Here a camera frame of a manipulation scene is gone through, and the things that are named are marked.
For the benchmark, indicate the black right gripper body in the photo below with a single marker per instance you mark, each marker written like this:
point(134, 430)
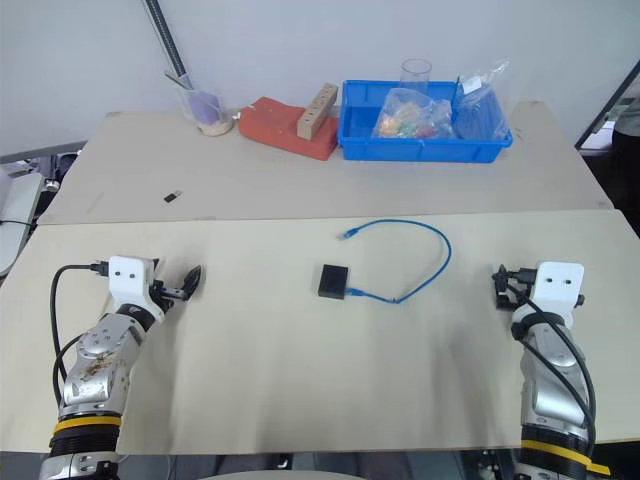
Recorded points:
point(517, 286)

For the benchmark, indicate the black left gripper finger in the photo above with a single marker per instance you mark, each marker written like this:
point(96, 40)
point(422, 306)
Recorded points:
point(193, 278)
point(159, 263)

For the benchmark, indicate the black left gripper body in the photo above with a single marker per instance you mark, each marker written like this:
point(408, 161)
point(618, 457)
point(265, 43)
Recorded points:
point(170, 292)

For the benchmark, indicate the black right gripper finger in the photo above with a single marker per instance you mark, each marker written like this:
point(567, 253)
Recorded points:
point(501, 300)
point(500, 273)

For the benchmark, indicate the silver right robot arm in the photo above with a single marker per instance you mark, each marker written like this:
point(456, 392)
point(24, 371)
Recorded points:
point(550, 380)

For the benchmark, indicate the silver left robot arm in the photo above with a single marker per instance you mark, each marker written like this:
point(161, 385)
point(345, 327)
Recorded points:
point(95, 360)

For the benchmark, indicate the small black box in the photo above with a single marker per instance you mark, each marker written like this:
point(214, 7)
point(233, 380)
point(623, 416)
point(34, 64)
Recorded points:
point(332, 281)

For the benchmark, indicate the small black USB adapter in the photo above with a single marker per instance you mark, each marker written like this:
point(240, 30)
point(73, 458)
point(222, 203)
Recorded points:
point(172, 196)

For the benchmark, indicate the blue plastic bin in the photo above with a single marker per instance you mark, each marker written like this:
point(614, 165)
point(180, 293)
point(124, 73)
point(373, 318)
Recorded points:
point(420, 145)

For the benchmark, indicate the grey side furniture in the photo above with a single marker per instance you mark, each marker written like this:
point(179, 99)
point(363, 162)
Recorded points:
point(20, 200)

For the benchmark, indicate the clear cup with purple insert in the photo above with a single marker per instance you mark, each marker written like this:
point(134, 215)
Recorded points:
point(205, 112)

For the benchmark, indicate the clear plastic bag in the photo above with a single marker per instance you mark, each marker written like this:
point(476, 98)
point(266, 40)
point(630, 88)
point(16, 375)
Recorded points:
point(480, 107)

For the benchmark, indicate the red brick block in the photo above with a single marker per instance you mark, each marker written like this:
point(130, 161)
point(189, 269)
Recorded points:
point(272, 125)

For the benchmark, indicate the dark background object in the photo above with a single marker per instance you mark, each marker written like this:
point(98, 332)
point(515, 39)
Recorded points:
point(629, 150)

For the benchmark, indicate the bag of colourful small parts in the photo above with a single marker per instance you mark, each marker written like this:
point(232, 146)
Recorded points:
point(412, 117)

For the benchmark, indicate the beige power strip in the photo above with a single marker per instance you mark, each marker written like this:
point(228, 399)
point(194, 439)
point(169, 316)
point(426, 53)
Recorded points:
point(315, 112)

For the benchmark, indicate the clear plastic cup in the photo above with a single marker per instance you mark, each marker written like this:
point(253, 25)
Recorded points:
point(416, 74)

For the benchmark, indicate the black threaded rod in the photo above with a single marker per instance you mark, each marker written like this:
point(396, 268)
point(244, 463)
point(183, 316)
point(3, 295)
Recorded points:
point(167, 37)

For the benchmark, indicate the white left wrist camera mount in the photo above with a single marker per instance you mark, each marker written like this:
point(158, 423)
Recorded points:
point(129, 280)

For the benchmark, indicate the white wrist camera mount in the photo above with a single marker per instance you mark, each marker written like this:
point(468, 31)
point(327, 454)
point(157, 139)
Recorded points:
point(557, 287)
point(129, 280)

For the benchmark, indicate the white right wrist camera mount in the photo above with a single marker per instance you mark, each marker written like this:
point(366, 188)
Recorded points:
point(557, 287)

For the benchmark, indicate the black metal frame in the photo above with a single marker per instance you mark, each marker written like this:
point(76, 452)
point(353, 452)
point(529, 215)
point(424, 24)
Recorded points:
point(607, 100)

